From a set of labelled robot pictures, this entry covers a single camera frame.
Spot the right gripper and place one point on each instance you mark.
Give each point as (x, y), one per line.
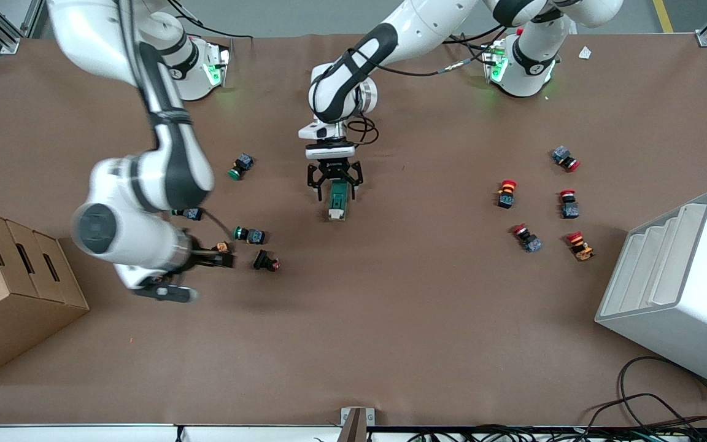
(204, 260)

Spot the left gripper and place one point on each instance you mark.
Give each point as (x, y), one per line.
(334, 171)

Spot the green load switch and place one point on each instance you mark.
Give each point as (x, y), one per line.
(337, 202)

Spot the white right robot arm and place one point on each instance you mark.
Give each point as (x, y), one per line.
(111, 184)

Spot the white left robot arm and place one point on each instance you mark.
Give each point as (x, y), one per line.
(427, 24)

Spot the red pushbutton orange base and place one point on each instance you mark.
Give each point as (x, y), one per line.
(583, 250)
(506, 199)

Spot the red pushbutton blue base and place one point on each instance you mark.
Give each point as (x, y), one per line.
(570, 210)
(561, 153)
(533, 244)

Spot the white paper scrap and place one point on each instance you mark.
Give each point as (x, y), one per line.
(585, 53)

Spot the white stepped storage box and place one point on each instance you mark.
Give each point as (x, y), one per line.
(685, 319)

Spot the black selector switch orange base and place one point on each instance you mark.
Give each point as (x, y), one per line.
(223, 247)

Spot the green mushroom pushbutton switch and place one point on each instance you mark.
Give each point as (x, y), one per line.
(256, 236)
(243, 162)
(194, 213)

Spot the black square pushbutton switch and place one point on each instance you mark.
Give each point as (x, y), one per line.
(261, 259)

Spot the metal table bracket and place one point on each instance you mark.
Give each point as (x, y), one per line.
(353, 423)

